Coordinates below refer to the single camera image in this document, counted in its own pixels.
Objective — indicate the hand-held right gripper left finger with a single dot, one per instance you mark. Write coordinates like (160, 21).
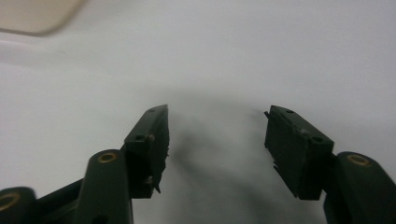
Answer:
(146, 149)

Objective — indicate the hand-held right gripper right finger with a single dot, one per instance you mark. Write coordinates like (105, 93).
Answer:
(299, 149)

